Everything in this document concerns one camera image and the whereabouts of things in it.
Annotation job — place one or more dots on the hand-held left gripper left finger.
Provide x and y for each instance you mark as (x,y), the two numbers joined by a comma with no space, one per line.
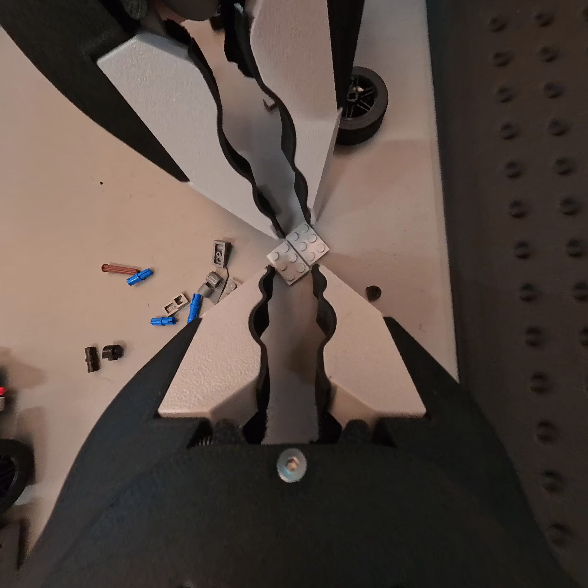
(206,367)

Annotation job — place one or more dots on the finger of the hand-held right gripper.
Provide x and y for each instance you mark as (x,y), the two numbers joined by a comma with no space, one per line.
(170,115)
(298,69)

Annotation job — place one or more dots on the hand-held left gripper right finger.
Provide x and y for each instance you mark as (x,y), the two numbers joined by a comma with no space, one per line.
(376,367)

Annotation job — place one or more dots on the group of small lego connectors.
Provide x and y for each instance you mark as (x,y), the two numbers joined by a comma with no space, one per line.
(195,310)

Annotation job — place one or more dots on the grey lego car model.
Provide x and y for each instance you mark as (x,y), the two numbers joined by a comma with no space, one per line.
(13,473)

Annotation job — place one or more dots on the black d-shaped lego piece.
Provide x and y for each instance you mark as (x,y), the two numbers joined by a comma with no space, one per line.
(373,292)

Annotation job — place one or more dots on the black lego tyre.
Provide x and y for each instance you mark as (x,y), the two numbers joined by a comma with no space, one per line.
(367,119)

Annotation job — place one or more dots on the brown lego axle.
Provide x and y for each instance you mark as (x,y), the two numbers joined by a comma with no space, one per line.
(119,268)

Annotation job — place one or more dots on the black perforated panel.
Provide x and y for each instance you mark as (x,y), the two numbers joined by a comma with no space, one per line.
(528,275)

